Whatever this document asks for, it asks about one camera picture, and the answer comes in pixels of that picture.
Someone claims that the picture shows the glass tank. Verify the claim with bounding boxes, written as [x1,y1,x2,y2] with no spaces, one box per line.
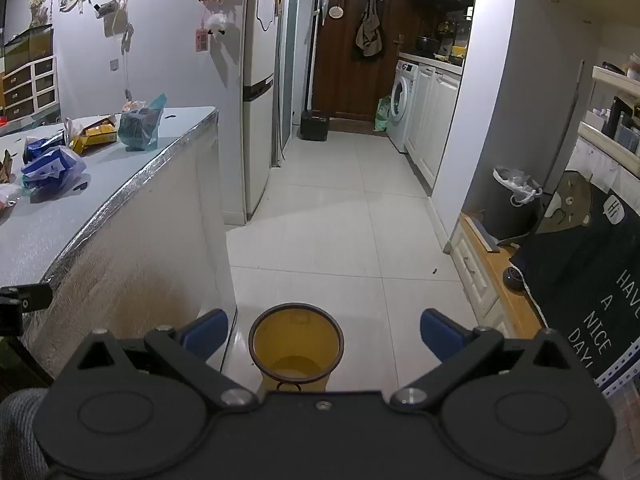
[3,23,55,77]

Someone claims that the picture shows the blue plastic bag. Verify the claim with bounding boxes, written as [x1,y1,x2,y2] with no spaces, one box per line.
[21,146,87,192]

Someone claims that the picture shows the white washing machine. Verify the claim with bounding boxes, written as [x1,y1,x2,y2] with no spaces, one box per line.
[387,60,420,154]

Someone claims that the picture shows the wooden bench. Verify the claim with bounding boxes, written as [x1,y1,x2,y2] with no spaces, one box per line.
[459,212,547,333]

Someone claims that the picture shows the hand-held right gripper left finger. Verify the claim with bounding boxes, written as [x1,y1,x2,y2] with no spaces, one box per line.
[75,309,260,407]

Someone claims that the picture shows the teal plastic bag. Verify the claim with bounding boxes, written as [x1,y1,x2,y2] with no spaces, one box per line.
[117,93,166,152]

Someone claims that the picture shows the black cooking pot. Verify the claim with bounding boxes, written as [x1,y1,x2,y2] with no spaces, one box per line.
[415,35,441,59]

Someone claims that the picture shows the white plastic bag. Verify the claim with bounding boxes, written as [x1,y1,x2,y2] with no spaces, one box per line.
[0,182,24,217]

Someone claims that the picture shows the green plastic bag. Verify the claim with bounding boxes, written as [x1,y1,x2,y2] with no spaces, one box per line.
[374,95,394,134]

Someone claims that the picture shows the black box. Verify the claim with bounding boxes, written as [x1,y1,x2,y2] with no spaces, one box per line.
[299,109,331,142]

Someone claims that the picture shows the silver foil table side panel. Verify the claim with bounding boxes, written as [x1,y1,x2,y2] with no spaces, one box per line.
[46,110,237,377]

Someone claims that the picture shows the white kitchen cabinets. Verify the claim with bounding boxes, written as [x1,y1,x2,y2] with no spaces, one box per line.
[405,62,461,192]

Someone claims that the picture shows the white shelf unit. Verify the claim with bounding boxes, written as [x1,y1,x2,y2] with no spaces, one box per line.
[574,62,640,182]

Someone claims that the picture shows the hanging cloth bag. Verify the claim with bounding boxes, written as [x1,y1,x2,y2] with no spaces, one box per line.
[354,0,385,59]

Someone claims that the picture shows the brown wooden door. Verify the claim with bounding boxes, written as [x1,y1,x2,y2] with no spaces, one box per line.
[312,0,417,134]

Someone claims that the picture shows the dark printed blanket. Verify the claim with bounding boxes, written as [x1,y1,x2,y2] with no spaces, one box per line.
[509,170,640,382]

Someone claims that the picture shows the yellow snack box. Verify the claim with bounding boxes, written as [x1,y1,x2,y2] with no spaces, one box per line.
[69,115,119,154]

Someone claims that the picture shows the white refrigerator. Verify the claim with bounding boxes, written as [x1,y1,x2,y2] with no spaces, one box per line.
[242,0,279,222]

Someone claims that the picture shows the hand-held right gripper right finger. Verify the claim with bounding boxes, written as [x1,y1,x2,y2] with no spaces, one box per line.
[390,309,576,408]

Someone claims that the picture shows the grey cloth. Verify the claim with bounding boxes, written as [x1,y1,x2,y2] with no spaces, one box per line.
[0,389,49,480]

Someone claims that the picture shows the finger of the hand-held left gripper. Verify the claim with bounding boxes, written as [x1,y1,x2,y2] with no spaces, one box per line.
[0,284,53,336]

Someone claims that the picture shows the white drawer cabinet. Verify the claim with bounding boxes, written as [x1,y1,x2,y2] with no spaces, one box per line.
[0,56,59,122]

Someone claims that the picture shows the grey bin with white liner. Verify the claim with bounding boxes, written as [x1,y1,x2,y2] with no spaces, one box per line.
[492,165,544,242]

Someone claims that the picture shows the yellow plastic bin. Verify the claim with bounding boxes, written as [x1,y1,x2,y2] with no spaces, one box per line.
[249,302,345,394]

